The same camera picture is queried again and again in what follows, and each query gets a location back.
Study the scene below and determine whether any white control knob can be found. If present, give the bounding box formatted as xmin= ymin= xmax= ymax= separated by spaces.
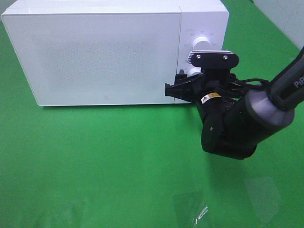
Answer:
xmin=188 ymin=67 xmax=201 ymax=77
xmin=192 ymin=36 xmax=211 ymax=50

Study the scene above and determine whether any white microwave oven body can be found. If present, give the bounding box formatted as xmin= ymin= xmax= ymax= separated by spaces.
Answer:
xmin=5 ymin=0 xmax=230 ymax=107

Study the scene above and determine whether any clear tape patch front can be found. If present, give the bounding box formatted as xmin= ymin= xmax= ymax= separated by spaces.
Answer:
xmin=173 ymin=189 xmax=209 ymax=225

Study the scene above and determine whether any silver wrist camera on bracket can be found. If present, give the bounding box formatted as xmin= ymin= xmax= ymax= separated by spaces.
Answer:
xmin=187 ymin=50 xmax=239 ymax=82

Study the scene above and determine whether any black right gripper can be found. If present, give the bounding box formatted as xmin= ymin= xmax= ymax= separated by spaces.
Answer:
xmin=164 ymin=69 xmax=240 ymax=123

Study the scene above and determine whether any clear tape patch right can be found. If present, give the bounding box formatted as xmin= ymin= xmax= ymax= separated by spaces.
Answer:
xmin=244 ymin=176 xmax=282 ymax=224

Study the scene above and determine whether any white microwave door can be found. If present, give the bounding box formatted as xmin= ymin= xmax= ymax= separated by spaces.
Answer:
xmin=2 ymin=13 xmax=180 ymax=106

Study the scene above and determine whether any clear tape patch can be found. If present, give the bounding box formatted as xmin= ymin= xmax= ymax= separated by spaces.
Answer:
xmin=244 ymin=176 xmax=282 ymax=224
xmin=173 ymin=189 xmax=209 ymax=225

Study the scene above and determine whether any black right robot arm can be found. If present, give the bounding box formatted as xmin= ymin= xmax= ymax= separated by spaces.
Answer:
xmin=165 ymin=50 xmax=304 ymax=160

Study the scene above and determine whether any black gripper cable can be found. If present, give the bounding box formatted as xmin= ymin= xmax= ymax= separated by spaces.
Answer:
xmin=229 ymin=73 xmax=271 ymax=95

